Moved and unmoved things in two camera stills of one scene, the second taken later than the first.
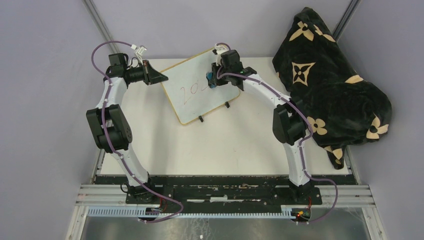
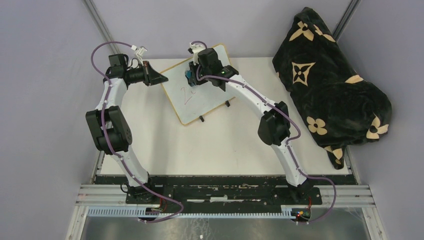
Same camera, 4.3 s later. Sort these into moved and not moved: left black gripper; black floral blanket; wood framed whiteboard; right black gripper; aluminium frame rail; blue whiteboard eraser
Moved: right black gripper; blue whiteboard eraser
Not moved: black floral blanket; left black gripper; wood framed whiteboard; aluminium frame rail
